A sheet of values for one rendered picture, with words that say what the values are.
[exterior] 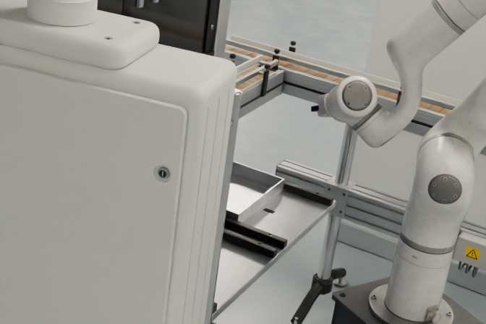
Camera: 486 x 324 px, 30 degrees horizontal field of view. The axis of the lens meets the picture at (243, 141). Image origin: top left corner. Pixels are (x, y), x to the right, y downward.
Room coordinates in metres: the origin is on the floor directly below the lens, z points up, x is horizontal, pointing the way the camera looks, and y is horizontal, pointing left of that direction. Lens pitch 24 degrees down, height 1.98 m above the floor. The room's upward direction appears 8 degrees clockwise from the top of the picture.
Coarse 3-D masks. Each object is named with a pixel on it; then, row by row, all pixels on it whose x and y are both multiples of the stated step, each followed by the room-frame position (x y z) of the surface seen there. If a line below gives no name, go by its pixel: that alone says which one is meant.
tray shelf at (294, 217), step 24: (288, 192) 2.20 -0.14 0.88; (264, 216) 2.04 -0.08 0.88; (288, 216) 2.06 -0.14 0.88; (312, 216) 2.08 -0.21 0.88; (288, 240) 1.94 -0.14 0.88; (240, 264) 1.80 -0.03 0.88; (264, 264) 1.81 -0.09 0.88; (216, 288) 1.69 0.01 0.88; (240, 288) 1.70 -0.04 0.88; (216, 312) 1.60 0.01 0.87
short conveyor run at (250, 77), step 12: (252, 60) 3.00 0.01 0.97; (276, 60) 3.03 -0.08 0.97; (240, 72) 2.96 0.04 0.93; (252, 72) 2.87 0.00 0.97; (264, 72) 2.88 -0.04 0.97; (276, 72) 3.01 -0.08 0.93; (240, 84) 2.85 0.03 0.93; (252, 84) 2.86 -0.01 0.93; (264, 84) 2.88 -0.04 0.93; (276, 84) 2.99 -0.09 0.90; (252, 96) 2.83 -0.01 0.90; (264, 96) 2.91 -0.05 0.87; (276, 96) 3.01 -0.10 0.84; (240, 108) 2.76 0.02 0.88; (252, 108) 2.84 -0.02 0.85
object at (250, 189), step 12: (240, 168) 2.26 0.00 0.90; (252, 168) 2.25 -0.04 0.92; (240, 180) 2.23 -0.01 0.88; (252, 180) 2.24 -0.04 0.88; (264, 180) 2.23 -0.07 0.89; (276, 180) 2.21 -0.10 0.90; (240, 192) 2.15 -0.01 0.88; (252, 192) 2.16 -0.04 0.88; (264, 192) 2.17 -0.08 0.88; (276, 192) 2.17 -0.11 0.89; (228, 204) 2.08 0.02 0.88; (240, 204) 2.09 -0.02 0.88; (252, 204) 2.04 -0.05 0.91; (264, 204) 2.10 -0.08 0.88; (228, 216) 1.98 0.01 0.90; (240, 216) 1.98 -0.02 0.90
